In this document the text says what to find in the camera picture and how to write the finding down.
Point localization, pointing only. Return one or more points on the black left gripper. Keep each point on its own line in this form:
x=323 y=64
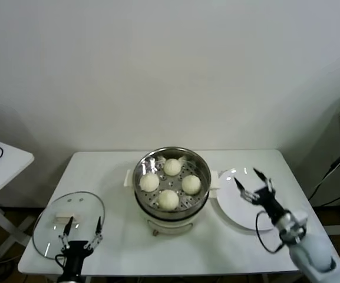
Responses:
x=75 y=253

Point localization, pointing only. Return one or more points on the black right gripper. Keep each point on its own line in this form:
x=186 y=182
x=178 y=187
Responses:
x=268 y=200

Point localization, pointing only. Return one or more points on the white steamed baozi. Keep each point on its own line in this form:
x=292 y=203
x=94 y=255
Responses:
x=149 y=182
x=191 y=184
x=172 y=167
x=168 y=200

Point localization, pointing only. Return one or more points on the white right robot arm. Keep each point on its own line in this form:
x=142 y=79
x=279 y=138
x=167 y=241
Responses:
x=308 y=253

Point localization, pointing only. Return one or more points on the steel steamer pot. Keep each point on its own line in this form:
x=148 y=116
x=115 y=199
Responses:
x=169 y=225

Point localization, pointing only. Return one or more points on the perforated steel steamer basket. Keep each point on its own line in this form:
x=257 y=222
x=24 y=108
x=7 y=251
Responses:
x=146 y=163

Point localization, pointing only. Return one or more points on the white round plate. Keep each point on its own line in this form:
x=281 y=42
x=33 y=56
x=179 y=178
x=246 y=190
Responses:
x=234 y=212

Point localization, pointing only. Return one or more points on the small white folding table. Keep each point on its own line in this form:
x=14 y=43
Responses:
x=7 y=168

